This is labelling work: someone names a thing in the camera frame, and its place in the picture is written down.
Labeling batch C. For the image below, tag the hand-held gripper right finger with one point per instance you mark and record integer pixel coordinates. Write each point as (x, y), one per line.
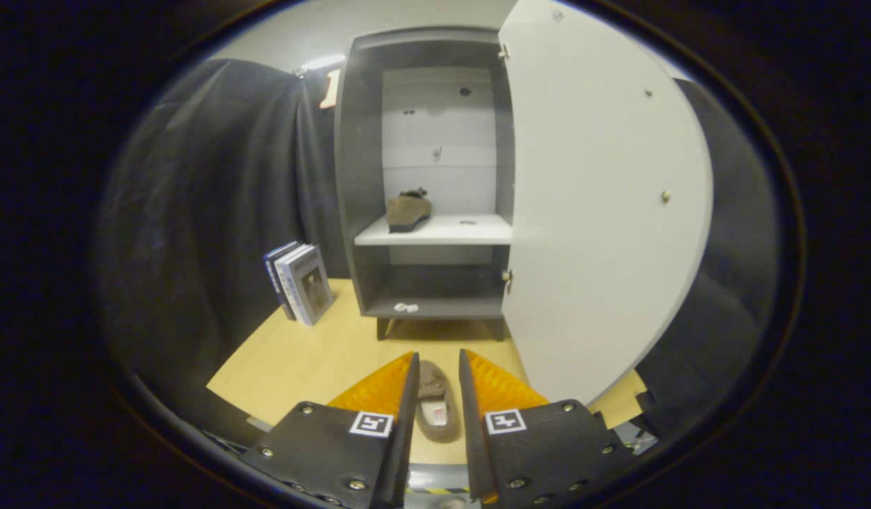
(471, 431)

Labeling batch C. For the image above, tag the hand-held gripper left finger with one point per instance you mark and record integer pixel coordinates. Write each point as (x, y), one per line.
(407, 424)

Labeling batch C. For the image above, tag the brown slipper shoe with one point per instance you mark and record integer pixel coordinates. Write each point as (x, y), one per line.
(407, 211)
(435, 413)

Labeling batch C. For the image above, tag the white shoe cabinet door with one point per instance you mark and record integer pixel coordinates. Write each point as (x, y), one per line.
(598, 212)

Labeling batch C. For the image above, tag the metal door hinge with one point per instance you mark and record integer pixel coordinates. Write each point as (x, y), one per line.
(507, 278)
(504, 52)

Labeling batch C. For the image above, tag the white cabinet shelf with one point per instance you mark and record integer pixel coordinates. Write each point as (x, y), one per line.
(442, 230)

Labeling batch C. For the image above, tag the grey cover book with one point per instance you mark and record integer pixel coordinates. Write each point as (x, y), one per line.
(314, 286)

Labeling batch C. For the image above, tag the dark blue book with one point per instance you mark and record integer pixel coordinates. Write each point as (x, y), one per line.
(274, 268)

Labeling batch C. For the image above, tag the black backdrop cloth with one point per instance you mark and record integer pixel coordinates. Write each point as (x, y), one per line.
(195, 212)

